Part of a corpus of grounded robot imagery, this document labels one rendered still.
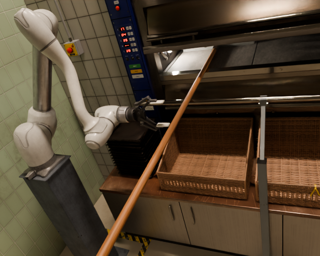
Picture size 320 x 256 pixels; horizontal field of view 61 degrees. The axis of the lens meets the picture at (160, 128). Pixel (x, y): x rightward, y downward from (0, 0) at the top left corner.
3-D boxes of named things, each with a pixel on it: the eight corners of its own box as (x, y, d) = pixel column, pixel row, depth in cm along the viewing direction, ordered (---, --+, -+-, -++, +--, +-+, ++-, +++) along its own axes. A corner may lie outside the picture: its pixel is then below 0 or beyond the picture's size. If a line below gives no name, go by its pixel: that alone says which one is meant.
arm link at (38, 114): (23, 145, 163) (33, 127, 182) (52, 148, 166) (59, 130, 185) (19, 7, 127) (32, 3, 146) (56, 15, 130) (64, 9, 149)
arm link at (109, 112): (127, 115, 157) (118, 131, 148) (105, 116, 163) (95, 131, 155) (120, 100, 150) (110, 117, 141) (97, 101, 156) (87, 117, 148)
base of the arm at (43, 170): (18, 179, 154) (12, 171, 151) (44, 154, 170) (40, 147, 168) (40, 183, 146) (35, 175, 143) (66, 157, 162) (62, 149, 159)
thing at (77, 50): (73, 54, 205) (68, 40, 200) (84, 52, 201) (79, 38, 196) (67, 57, 200) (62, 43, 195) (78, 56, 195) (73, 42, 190)
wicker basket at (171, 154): (182, 146, 217) (174, 116, 203) (256, 149, 193) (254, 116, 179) (159, 190, 181) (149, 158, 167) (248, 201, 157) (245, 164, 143)
